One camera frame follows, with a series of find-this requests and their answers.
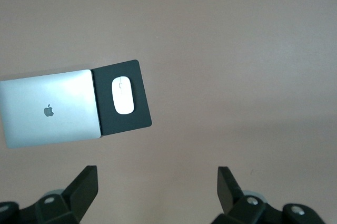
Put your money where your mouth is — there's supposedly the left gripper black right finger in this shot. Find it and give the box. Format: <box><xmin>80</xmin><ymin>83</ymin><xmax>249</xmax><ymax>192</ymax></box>
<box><xmin>210</xmin><ymin>166</ymin><xmax>327</xmax><ymax>224</ymax></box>

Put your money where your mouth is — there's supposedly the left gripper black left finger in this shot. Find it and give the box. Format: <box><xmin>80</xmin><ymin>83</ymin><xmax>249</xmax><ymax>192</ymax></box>
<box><xmin>0</xmin><ymin>165</ymin><xmax>98</xmax><ymax>224</ymax></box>

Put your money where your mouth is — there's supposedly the white computer mouse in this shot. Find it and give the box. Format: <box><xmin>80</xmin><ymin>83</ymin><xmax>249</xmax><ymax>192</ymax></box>
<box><xmin>111</xmin><ymin>75</ymin><xmax>135</xmax><ymax>115</ymax></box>

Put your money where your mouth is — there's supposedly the black mouse pad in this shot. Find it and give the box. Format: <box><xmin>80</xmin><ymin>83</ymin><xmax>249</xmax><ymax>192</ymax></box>
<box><xmin>91</xmin><ymin>59</ymin><xmax>153</xmax><ymax>137</ymax></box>

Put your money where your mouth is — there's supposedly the silver closed laptop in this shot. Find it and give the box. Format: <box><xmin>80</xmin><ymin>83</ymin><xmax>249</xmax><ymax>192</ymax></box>
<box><xmin>0</xmin><ymin>69</ymin><xmax>102</xmax><ymax>149</ymax></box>

